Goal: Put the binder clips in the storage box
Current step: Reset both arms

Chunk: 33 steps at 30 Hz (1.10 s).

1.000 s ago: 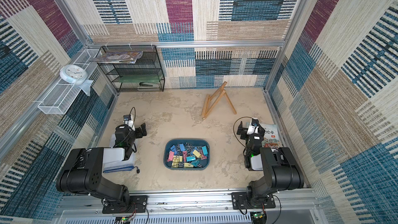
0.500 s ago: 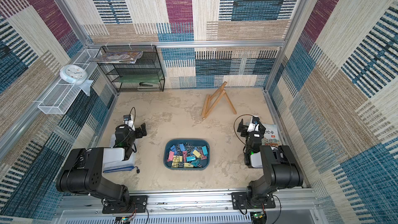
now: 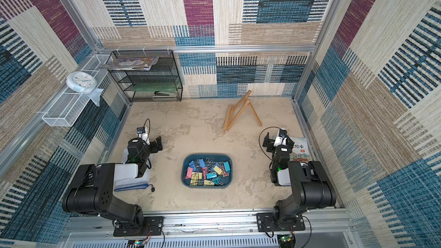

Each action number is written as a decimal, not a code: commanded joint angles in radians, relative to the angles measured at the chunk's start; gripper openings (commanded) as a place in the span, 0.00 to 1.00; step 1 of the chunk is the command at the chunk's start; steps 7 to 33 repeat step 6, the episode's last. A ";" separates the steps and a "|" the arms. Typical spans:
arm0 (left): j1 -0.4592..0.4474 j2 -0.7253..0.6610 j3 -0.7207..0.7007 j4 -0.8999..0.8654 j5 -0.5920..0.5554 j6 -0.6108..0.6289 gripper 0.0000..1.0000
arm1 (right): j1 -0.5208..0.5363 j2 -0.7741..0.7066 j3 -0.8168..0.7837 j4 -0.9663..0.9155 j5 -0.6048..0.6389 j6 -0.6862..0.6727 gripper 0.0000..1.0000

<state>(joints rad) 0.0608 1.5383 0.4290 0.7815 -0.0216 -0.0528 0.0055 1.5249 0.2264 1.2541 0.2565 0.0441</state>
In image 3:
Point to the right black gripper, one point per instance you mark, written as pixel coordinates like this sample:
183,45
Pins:
270,142

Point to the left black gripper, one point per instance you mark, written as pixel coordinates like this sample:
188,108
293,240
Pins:
154,149

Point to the pink binder clip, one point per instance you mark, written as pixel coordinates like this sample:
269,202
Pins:
205,172
224,173
189,173

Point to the teal plastic storage box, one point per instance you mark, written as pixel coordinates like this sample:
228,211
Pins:
210,161

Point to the teal binder clip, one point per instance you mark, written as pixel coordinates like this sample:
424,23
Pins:
227,167
211,175

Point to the olive yellow binder clip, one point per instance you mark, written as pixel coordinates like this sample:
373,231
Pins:
208,183

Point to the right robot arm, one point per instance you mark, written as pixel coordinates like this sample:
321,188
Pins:
310,186

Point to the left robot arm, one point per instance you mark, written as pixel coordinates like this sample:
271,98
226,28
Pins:
93,186

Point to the colourful history picture book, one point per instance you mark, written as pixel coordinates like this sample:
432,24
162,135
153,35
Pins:
300,151

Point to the white paper document pouch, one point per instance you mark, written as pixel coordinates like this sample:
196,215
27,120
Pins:
126,176

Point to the wooden easel stand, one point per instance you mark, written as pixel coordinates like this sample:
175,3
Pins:
235,111

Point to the magazine on shelf top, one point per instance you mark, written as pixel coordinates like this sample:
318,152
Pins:
131,63

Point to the white round clock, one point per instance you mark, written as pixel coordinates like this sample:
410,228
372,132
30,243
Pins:
81,82

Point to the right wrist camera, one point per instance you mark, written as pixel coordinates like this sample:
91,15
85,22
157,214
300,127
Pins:
281,138

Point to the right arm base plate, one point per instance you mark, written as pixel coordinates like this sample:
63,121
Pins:
267,223

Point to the black wire mesh shelf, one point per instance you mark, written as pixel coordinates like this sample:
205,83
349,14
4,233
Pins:
162,83

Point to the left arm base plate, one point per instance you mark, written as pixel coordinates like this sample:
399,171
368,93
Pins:
150,225

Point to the white wire wall basket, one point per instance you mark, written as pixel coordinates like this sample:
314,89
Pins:
66,108

